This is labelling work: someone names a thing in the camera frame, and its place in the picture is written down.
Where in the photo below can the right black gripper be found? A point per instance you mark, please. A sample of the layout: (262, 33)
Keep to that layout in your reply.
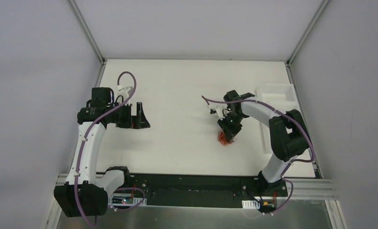
(228, 126)

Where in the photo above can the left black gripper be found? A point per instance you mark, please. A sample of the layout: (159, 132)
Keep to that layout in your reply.
(133, 115)

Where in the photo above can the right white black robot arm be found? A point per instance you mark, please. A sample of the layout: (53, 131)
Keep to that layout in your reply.
(288, 136)

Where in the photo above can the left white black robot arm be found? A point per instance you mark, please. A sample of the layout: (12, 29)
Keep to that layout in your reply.
(82, 194)

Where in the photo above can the white foam compartment tray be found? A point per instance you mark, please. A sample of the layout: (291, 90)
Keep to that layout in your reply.
(281, 96)

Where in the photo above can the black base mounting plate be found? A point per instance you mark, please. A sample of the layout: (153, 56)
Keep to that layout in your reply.
(194, 191)

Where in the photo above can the left green controller board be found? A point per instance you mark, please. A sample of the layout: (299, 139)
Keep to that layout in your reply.
(122, 200)

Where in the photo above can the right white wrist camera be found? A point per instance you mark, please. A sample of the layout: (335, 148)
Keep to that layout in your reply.
(221, 111)

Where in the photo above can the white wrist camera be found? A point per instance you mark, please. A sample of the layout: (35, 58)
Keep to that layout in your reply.
(221, 111)
(124, 91)

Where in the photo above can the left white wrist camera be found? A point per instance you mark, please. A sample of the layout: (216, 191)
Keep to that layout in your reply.
(124, 91)

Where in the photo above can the right white slotted cable duct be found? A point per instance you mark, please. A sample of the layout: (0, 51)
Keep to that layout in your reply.
(250, 204)

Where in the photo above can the white slotted cable duct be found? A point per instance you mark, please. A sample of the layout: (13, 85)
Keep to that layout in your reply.
(137, 201)
(250, 204)

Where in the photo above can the left white slotted cable duct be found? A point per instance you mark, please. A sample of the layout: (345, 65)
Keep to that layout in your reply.
(137, 201)

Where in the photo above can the aluminium front frame rail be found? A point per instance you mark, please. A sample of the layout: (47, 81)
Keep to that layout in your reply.
(301, 188)

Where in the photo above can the left aluminium corner post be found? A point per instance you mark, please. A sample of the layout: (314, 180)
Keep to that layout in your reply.
(86, 30)

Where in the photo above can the aluminium corner post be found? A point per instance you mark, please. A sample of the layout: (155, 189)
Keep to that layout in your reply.
(311, 25)
(86, 30)

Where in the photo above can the right aluminium corner post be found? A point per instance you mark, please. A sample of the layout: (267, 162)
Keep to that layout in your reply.
(311, 25)

